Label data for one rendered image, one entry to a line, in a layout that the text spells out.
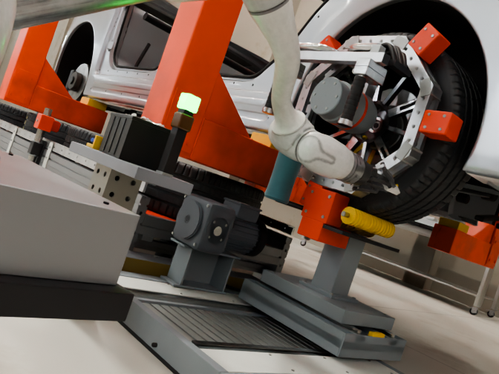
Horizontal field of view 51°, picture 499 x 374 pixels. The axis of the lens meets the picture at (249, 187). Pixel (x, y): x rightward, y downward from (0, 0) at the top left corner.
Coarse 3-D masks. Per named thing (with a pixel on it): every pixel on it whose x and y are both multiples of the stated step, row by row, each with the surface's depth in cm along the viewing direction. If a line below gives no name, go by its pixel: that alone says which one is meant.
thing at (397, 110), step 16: (352, 80) 195; (384, 80) 186; (400, 80) 179; (384, 112) 186; (400, 112) 176; (320, 128) 203; (336, 128) 209; (384, 128) 179; (352, 144) 187; (368, 144) 183; (384, 144) 177
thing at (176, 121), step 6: (174, 114) 131; (180, 114) 129; (186, 114) 129; (174, 120) 130; (180, 120) 129; (186, 120) 130; (192, 120) 131; (174, 126) 130; (180, 126) 129; (186, 126) 130
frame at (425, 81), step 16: (400, 48) 169; (320, 64) 194; (336, 64) 190; (416, 64) 163; (304, 80) 197; (320, 80) 197; (416, 80) 162; (432, 80) 159; (304, 96) 196; (432, 96) 158; (304, 112) 196; (416, 112) 159; (416, 128) 158; (416, 144) 158; (384, 160) 163; (400, 160) 158; (416, 160) 160; (304, 176) 185; (320, 176) 180; (352, 192) 169; (368, 192) 170
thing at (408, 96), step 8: (384, 96) 194; (400, 96) 189; (408, 96) 186; (416, 96) 184; (392, 104) 191; (400, 104) 188; (400, 120) 185; (408, 120) 184; (400, 128) 184; (392, 136) 183; (400, 136) 185; (360, 144) 197; (392, 144) 186; (400, 144) 184; (360, 152) 196; (376, 152) 190; (392, 152) 185; (376, 160) 189
